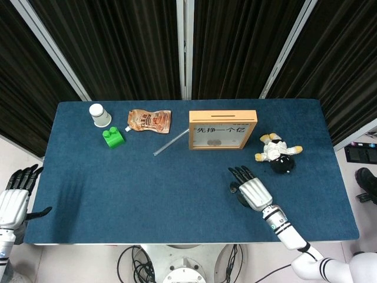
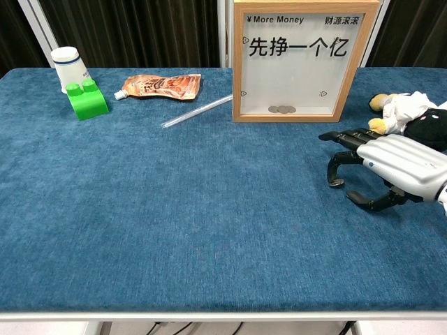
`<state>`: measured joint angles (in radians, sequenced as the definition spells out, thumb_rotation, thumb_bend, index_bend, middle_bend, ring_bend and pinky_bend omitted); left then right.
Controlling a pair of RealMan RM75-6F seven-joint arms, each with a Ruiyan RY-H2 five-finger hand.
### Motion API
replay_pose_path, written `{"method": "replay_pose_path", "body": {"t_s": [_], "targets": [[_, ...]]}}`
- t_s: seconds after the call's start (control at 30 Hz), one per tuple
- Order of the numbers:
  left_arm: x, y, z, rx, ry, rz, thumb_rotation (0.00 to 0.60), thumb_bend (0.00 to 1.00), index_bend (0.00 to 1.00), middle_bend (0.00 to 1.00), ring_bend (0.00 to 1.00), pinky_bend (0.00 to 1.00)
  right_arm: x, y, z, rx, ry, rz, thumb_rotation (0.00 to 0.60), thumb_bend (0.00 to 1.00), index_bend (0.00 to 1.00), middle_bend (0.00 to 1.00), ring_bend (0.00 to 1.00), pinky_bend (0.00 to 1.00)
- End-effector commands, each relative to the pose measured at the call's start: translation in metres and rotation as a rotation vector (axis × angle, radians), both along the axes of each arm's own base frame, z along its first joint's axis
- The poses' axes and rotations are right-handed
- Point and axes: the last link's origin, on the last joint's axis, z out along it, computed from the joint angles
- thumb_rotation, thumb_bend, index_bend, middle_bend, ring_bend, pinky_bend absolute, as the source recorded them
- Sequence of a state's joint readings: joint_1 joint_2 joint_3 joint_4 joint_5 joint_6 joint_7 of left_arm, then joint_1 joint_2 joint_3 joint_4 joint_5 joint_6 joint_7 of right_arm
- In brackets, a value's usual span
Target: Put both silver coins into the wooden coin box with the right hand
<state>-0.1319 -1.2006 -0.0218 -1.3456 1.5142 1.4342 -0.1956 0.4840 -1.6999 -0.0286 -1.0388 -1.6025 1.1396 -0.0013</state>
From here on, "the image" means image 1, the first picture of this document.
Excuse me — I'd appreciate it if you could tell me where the white paper cup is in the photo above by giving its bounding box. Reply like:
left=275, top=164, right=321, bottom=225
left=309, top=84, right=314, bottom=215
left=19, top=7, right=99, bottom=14
left=88, top=103, right=113, bottom=128

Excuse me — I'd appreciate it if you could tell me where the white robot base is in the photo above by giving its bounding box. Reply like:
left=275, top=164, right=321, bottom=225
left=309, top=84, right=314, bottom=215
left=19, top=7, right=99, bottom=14
left=138, top=243, right=233, bottom=283

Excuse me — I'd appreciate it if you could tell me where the black white plush penguin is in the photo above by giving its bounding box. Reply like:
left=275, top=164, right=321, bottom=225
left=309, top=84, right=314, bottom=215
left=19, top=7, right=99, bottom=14
left=254, top=132, right=303, bottom=175

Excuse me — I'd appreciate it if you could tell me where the green toy building block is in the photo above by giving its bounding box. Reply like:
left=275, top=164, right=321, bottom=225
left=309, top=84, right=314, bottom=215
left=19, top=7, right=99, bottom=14
left=102, top=126, right=127, bottom=150

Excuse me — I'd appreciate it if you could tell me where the orange spout pouch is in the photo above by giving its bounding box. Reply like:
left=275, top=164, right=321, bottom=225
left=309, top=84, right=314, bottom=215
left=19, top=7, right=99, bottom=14
left=124, top=108, right=172, bottom=135

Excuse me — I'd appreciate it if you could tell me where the clear plastic straw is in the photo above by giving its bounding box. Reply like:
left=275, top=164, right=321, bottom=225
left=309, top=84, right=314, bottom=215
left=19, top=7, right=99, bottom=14
left=153, top=127, right=190, bottom=157

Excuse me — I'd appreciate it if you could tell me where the black pleated curtain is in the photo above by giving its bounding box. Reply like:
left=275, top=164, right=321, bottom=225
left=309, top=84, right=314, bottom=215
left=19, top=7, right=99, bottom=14
left=28, top=0, right=183, bottom=101
left=191, top=0, right=309, bottom=100
left=264, top=0, right=377, bottom=147
left=0, top=0, right=85, bottom=159

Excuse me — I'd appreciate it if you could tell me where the white frame post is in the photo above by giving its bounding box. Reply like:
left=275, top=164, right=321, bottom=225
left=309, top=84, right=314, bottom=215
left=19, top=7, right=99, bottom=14
left=333, top=125, right=377, bottom=152
left=258, top=0, right=319, bottom=100
left=10, top=0, right=92, bottom=102
left=176, top=0, right=195, bottom=100

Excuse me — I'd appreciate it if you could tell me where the black cable bundle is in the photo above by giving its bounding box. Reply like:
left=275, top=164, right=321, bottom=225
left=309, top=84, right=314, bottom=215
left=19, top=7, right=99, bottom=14
left=220, top=243, right=246, bottom=283
left=117, top=245, right=157, bottom=283

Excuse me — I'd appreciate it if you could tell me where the blue table cloth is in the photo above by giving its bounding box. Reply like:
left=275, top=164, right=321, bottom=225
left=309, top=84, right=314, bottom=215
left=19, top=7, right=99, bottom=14
left=23, top=99, right=361, bottom=245

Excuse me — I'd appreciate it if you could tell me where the wooden coin box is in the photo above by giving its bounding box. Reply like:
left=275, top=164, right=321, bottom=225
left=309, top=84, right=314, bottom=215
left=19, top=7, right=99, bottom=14
left=188, top=110, right=259, bottom=151

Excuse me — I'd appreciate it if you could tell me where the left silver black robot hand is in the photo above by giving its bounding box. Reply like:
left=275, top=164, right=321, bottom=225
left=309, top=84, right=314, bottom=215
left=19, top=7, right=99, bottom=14
left=0, top=164, right=53, bottom=229

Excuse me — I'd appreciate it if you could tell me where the black electronic device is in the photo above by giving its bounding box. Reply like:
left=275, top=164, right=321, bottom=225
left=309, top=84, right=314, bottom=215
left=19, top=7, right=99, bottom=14
left=343, top=140, right=377, bottom=164

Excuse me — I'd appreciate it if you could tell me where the black shoe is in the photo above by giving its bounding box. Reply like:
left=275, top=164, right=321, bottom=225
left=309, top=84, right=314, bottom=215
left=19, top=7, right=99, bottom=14
left=355, top=167, right=377, bottom=206

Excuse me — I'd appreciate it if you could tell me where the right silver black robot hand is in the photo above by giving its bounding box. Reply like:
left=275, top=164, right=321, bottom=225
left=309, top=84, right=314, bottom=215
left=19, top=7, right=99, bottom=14
left=228, top=165, right=273, bottom=212

